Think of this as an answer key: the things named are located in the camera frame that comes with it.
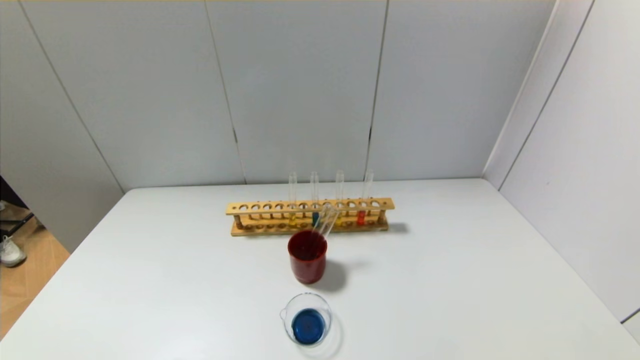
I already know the blue pigment glass test tube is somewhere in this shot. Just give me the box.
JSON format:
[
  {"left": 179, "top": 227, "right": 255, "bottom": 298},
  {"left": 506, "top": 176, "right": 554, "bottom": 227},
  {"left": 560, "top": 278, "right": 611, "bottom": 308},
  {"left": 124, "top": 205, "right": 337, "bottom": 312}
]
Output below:
[
  {"left": 310, "top": 171, "right": 321, "bottom": 228},
  {"left": 306, "top": 205, "right": 335, "bottom": 261}
]

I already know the red pigment glass test tube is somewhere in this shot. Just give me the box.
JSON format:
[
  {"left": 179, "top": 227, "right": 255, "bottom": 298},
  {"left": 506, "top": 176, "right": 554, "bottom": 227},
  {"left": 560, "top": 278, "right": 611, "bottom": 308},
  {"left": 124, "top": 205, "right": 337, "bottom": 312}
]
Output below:
[
  {"left": 312, "top": 210, "right": 342, "bottom": 261},
  {"left": 356, "top": 169, "right": 375, "bottom": 226}
]

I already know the yellow pigment glass test tube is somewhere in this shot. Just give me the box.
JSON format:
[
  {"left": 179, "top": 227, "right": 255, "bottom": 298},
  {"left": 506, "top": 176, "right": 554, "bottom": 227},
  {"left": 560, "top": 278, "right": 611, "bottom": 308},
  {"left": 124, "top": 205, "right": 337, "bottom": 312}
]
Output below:
[
  {"left": 288, "top": 172, "right": 298, "bottom": 229},
  {"left": 334, "top": 170, "right": 345, "bottom": 227}
]

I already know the wooden test tube rack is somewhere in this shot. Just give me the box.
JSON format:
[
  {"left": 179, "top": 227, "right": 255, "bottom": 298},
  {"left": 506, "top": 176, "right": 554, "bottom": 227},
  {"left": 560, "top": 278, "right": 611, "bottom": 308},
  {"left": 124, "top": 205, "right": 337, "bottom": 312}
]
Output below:
[{"left": 225, "top": 197, "right": 396, "bottom": 237}]

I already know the dark red plastic cup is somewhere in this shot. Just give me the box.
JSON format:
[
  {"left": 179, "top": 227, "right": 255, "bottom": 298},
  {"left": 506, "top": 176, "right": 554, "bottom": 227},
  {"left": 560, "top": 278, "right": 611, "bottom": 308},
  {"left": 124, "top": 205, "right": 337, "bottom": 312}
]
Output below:
[{"left": 287, "top": 229, "right": 328, "bottom": 285}]

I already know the clear glass beaker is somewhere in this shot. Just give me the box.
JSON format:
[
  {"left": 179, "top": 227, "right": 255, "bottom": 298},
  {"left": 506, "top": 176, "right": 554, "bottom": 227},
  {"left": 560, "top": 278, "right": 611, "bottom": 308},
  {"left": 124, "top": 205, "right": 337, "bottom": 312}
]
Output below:
[{"left": 279, "top": 292, "right": 334, "bottom": 347}]

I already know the white sneaker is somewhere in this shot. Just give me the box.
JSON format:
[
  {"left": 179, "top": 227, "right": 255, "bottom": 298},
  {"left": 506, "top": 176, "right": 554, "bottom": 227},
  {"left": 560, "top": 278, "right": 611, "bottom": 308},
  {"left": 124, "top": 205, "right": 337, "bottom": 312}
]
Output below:
[{"left": 0, "top": 235, "right": 27, "bottom": 268}]

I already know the dark metal cart frame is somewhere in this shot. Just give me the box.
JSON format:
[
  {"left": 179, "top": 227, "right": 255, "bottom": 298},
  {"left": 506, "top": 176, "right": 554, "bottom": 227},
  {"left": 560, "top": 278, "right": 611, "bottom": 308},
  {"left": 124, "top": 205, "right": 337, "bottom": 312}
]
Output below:
[{"left": 0, "top": 200, "right": 36, "bottom": 238}]

